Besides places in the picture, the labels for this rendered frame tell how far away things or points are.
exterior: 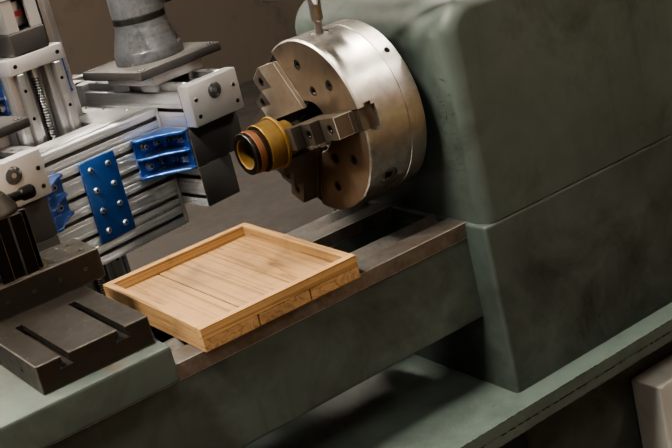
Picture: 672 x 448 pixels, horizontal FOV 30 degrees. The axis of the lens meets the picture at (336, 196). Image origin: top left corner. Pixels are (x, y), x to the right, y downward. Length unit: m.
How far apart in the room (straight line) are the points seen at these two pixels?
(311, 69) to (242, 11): 5.85
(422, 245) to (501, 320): 0.21
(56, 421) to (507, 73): 0.94
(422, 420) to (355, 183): 0.45
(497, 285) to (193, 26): 5.68
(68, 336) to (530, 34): 0.93
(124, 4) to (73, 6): 4.55
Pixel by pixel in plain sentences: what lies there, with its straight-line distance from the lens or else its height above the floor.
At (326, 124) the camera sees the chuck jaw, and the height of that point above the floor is 1.11.
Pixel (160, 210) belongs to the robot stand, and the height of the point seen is 0.86.
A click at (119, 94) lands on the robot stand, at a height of 1.10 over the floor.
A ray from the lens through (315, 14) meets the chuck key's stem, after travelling 2.15.
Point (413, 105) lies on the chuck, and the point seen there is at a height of 1.10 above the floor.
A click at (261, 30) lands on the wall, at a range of 8.07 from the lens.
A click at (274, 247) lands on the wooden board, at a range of 2.24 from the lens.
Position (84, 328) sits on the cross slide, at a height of 0.97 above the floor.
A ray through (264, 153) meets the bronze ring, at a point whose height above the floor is 1.08.
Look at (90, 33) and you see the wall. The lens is 7.32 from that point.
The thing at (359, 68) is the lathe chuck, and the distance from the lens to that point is 2.09.
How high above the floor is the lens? 1.63
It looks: 18 degrees down
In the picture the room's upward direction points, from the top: 14 degrees counter-clockwise
